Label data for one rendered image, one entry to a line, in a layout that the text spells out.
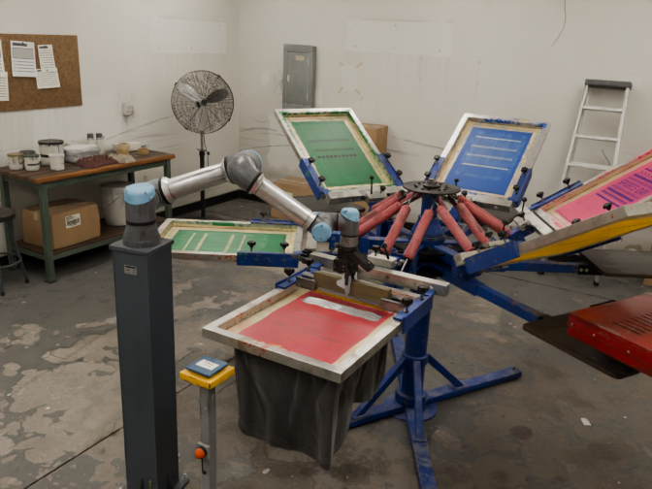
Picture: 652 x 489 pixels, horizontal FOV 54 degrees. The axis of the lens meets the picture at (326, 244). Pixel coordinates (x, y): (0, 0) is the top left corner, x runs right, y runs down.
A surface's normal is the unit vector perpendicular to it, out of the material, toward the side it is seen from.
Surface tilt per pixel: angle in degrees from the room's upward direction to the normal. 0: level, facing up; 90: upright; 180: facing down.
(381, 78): 90
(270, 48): 90
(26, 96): 90
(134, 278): 90
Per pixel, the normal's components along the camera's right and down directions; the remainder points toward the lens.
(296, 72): -0.51, 0.25
